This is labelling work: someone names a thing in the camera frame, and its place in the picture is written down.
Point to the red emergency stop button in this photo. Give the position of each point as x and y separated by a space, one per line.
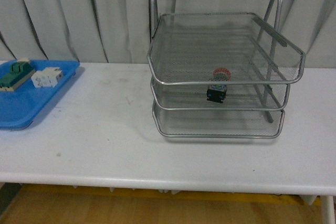
217 92

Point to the silver mesh three-tier rack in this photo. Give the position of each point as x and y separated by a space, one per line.
186 48

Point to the white curtain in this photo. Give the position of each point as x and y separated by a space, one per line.
117 31

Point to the white terminal block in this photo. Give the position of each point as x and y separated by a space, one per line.
49 77

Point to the white table leg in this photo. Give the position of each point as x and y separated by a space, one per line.
327 209

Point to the green knife switch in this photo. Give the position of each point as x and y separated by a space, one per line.
19 72

